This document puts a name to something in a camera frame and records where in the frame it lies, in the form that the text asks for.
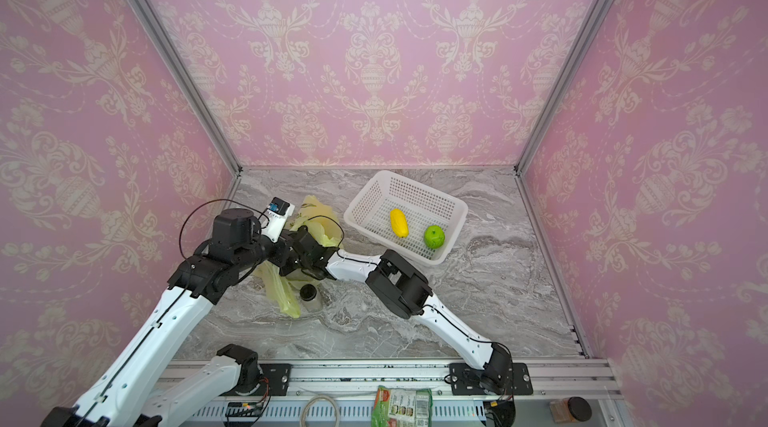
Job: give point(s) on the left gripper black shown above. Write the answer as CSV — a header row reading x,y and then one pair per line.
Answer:
x,y
281,257

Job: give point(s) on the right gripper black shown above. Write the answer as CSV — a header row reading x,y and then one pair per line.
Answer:
x,y
309,248

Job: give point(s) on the yellow plastic bag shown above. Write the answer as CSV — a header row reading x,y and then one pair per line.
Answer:
x,y
323,224

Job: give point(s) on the yellow lemon fruit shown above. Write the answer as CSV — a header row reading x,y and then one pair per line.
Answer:
x,y
399,224

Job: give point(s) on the green apple fruit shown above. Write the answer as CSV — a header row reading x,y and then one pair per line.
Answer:
x,y
434,237

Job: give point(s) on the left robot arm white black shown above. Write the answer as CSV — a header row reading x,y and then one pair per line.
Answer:
x,y
125,396

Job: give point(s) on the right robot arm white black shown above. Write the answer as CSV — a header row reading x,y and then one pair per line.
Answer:
x,y
406,293

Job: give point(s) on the small black lid jar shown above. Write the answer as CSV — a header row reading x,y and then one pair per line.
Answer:
x,y
310,298

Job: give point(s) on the white plastic basket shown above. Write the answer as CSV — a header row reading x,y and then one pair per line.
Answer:
x,y
418,221

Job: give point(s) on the green snack packet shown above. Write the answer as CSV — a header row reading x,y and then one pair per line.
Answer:
x,y
395,407

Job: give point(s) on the brown jar black lid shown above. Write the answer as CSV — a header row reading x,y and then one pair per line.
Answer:
x,y
570,410

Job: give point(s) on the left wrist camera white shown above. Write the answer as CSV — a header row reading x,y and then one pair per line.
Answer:
x,y
276,216

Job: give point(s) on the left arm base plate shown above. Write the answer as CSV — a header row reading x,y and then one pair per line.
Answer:
x,y
273,379

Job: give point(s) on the aluminium front rail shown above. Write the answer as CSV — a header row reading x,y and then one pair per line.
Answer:
x,y
551,377

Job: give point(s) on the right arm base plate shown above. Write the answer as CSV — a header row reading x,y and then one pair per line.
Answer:
x,y
465,381

